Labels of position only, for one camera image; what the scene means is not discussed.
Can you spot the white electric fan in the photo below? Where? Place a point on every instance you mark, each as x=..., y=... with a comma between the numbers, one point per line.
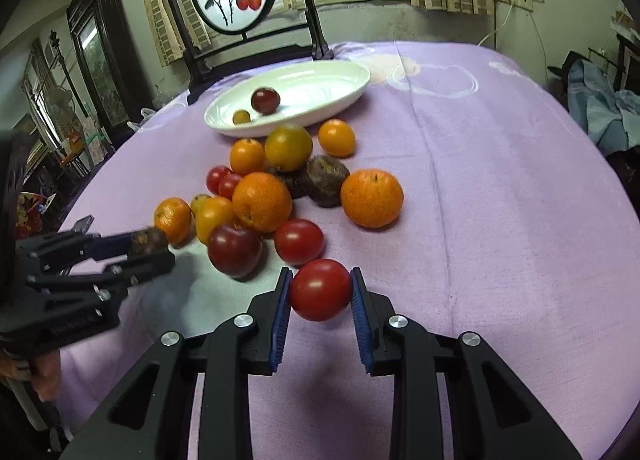
x=62, y=103

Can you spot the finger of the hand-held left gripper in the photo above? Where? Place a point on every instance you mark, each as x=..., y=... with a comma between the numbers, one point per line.
x=150, y=265
x=112, y=246

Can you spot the colourful printed bag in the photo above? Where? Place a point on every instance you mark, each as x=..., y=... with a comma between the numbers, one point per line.
x=35, y=212

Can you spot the yellow-green tomato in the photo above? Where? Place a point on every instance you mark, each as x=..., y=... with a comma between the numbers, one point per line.
x=288, y=147

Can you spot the white oval plate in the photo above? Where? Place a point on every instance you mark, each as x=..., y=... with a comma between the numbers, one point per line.
x=320, y=90

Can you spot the white plastic bag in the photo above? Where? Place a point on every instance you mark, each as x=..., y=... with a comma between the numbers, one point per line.
x=145, y=116

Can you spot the dark purple passion fruit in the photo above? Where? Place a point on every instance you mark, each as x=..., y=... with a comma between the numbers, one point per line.
x=294, y=185
x=327, y=181
x=147, y=239

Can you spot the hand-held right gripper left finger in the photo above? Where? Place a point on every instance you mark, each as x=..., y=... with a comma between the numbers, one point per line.
x=280, y=320

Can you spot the dark red plum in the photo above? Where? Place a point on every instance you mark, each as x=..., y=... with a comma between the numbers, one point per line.
x=235, y=251
x=265, y=100

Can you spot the purple tablecloth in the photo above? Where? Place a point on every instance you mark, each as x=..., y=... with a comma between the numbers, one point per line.
x=475, y=240

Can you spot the red cherry tomato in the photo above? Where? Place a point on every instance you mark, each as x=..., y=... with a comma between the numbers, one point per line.
x=228, y=187
x=215, y=178

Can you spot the large orange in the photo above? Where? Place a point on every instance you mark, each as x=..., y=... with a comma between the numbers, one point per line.
x=261, y=201
x=371, y=198

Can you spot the small yellow tomato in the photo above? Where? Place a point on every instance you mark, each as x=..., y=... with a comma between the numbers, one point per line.
x=199, y=201
x=241, y=116

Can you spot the blue cloth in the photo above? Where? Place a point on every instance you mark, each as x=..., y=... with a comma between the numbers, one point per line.
x=605, y=105

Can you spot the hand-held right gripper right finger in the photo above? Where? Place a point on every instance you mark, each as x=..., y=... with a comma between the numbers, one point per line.
x=361, y=325

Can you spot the person's left hand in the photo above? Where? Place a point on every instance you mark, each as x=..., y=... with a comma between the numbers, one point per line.
x=47, y=375

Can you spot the dark wooden cabinet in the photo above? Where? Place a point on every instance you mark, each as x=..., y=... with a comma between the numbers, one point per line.
x=100, y=65

